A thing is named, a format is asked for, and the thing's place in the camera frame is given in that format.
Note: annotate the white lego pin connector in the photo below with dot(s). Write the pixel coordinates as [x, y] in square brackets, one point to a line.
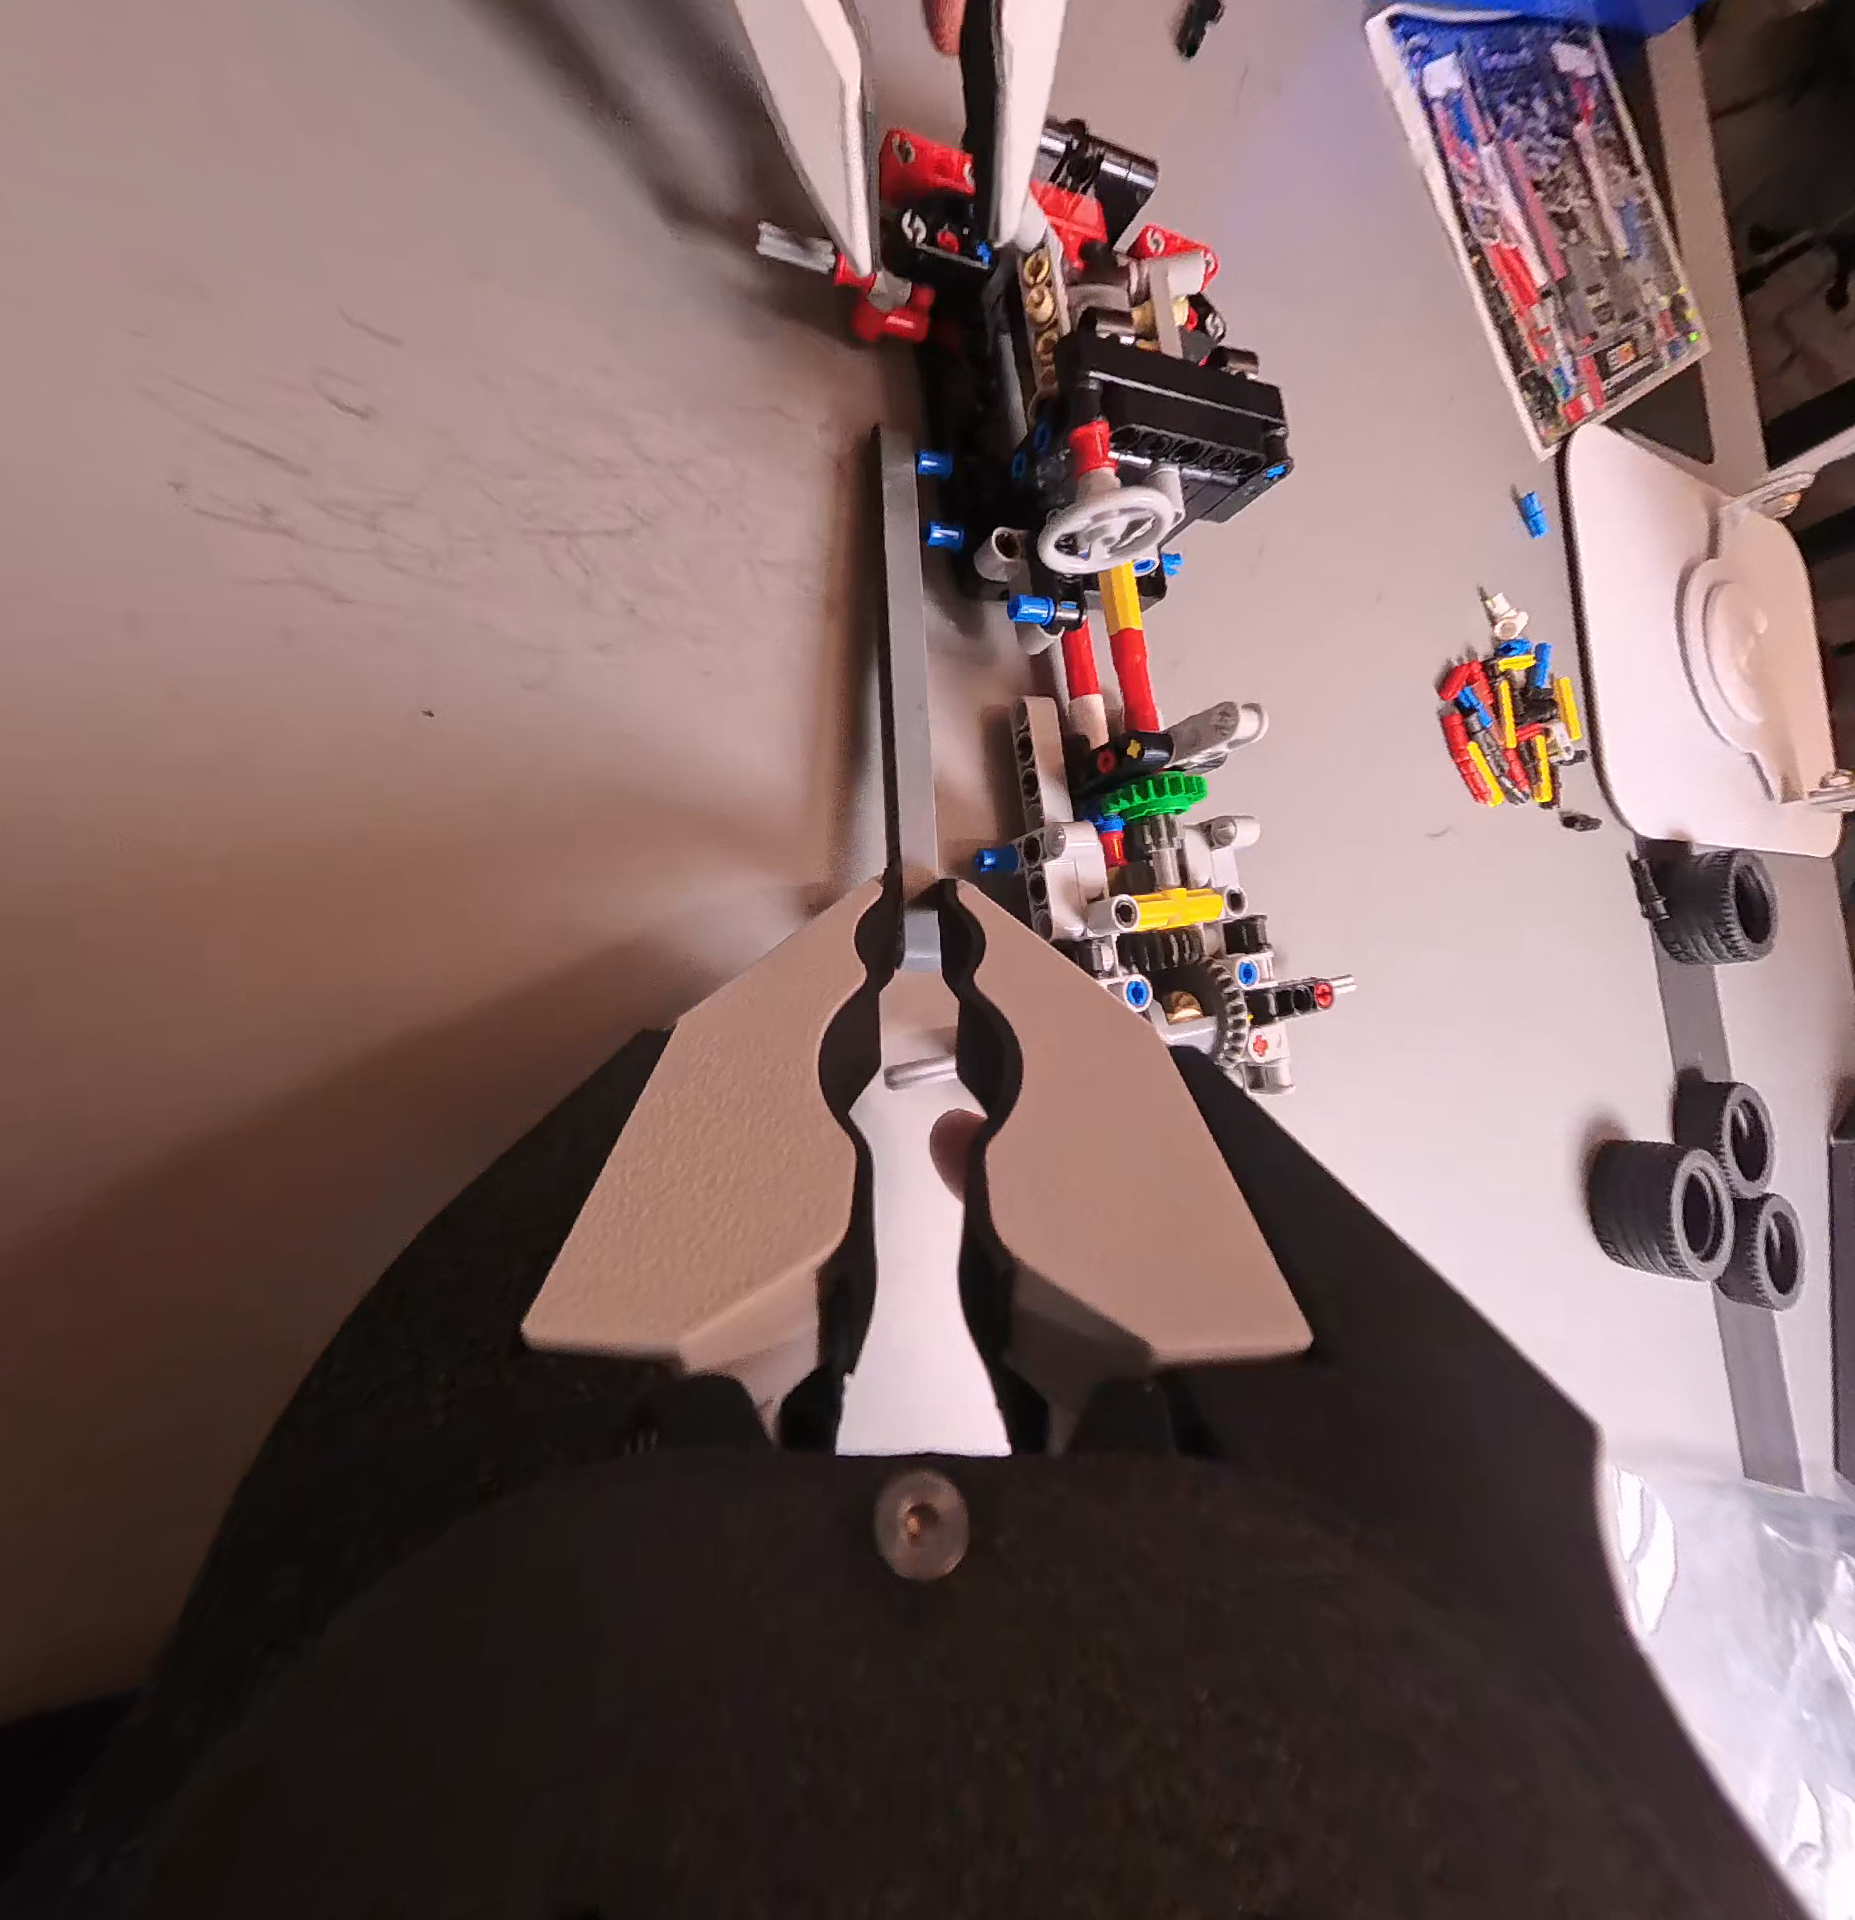
[1500, 610]

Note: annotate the long grey lego panel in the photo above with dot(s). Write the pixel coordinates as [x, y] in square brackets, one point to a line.
[904, 675]

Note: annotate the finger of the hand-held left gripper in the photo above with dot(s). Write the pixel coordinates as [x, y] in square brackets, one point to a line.
[1016, 76]
[815, 91]

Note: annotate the black lego tyre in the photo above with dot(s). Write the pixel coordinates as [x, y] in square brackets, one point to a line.
[1632, 1208]
[1752, 1276]
[1692, 909]
[1699, 1118]

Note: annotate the blue lego pin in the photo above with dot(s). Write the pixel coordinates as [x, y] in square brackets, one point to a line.
[1531, 513]

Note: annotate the black lego piece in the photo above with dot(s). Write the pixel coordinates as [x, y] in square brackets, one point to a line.
[1201, 23]

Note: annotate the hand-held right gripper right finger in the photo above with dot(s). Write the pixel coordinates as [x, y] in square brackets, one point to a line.
[1139, 1200]

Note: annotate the lego car chassis assembly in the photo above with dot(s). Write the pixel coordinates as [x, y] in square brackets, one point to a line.
[1166, 421]

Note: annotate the blue container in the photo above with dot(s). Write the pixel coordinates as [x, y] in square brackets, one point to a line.
[1587, 17]

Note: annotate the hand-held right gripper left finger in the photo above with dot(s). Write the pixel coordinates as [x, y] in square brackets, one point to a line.
[716, 1169]

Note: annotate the pile of small lego pins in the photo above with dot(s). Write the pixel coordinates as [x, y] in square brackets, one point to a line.
[1504, 722]

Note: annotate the clear plastic bag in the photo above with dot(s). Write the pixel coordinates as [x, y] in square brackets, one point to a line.
[1768, 1651]

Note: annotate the white rounded tray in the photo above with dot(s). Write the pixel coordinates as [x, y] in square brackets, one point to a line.
[1632, 630]

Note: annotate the colourful lego instruction booklet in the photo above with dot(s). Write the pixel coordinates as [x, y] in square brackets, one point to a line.
[1542, 196]

